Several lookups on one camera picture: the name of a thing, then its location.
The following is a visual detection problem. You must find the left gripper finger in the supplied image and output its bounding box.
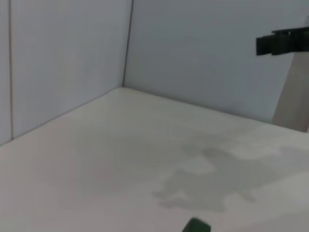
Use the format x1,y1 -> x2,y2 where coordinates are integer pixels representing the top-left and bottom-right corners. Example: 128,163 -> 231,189
255,28 -> 309,57

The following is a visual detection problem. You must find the green glasses case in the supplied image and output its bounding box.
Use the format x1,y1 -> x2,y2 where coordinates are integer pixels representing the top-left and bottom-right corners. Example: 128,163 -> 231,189
181,217 -> 212,232

